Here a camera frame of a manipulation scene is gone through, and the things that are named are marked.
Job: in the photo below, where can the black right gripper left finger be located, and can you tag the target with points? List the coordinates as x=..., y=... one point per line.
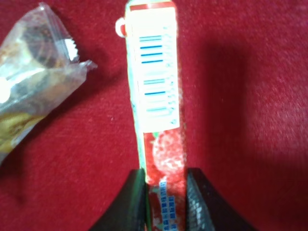
x=127, y=212

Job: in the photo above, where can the clear snack packet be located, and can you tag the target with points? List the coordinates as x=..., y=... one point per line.
x=39, y=69

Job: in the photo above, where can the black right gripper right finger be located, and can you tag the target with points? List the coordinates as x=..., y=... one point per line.
x=206, y=210

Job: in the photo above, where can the red velvet table cloth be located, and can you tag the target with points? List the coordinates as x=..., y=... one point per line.
x=244, y=69

